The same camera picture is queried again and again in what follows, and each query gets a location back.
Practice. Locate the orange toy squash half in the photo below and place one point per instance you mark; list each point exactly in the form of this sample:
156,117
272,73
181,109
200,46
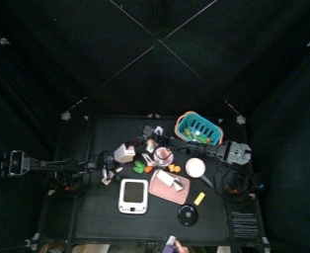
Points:
177,169
170,168

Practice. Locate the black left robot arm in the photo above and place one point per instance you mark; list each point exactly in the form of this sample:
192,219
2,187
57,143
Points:
50,164

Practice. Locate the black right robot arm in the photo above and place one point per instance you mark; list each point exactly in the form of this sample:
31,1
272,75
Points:
217,151

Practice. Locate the person's hand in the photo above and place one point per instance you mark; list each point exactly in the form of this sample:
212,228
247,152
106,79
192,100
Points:
181,247

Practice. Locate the white toy carton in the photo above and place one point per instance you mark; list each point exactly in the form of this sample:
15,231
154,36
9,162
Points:
124,153

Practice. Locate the small cup with yellow rim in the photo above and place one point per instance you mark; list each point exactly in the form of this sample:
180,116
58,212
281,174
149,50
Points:
162,156

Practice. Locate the green toy vegetable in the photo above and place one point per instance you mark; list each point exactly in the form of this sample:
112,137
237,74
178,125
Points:
138,167

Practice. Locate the red-orange toy vegetable piece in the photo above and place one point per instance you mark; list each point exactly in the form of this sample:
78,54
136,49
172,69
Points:
148,169

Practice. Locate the white toy kitchen scale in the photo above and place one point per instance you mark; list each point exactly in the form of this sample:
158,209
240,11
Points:
133,196

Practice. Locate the teal plastic basket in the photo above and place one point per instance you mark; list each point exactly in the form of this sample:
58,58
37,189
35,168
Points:
198,129

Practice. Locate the white toy food slab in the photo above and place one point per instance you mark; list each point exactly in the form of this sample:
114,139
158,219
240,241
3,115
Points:
164,178

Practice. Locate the white toy pan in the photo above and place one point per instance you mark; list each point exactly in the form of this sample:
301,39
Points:
194,167

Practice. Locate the pink cutting board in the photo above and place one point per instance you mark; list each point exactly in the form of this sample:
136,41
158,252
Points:
168,189

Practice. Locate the yellow toy block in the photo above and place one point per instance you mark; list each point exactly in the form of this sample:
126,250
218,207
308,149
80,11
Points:
198,198

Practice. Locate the black round disc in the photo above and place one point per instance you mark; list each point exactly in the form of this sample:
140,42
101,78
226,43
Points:
186,215

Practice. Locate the purple handheld object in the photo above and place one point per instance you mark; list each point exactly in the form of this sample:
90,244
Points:
169,244

